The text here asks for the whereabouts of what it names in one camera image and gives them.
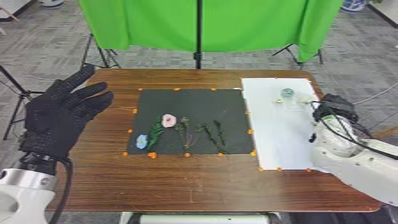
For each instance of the thin dark-flowered sprig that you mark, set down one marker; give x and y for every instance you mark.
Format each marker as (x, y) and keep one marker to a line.
(187, 133)

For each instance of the blue and white vase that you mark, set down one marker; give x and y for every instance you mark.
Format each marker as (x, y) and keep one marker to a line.
(355, 4)
(51, 2)

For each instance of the pink flower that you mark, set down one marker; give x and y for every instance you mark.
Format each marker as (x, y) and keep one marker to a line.
(170, 120)

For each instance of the black tripod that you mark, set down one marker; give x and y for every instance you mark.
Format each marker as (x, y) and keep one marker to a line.
(100, 53)
(296, 55)
(17, 93)

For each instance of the white sheet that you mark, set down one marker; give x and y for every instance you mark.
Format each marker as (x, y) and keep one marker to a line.
(278, 133)

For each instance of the pale grey bar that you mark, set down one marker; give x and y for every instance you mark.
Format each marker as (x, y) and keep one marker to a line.
(205, 219)

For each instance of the dark mat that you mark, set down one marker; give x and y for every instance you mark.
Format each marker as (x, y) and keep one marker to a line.
(202, 106)

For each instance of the white flower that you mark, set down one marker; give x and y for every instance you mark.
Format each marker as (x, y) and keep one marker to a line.
(305, 98)
(278, 100)

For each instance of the black stand pole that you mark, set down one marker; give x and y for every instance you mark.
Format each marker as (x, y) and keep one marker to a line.
(198, 33)

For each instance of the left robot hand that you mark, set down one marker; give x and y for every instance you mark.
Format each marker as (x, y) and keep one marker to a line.
(56, 113)

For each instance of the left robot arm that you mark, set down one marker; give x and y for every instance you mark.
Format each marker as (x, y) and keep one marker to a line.
(24, 193)

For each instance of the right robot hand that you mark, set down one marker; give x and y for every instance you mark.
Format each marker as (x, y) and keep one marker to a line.
(339, 105)

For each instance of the green sprig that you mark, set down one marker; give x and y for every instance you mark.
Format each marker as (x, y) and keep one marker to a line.
(219, 131)
(156, 131)
(205, 131)

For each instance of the blue flower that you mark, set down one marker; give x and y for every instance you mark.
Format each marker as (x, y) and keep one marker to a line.
(143, 141)

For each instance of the pale green flower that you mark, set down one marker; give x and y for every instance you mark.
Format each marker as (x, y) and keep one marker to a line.
(287, 92)

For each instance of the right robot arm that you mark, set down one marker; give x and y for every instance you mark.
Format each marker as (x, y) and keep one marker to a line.
(362, 163)

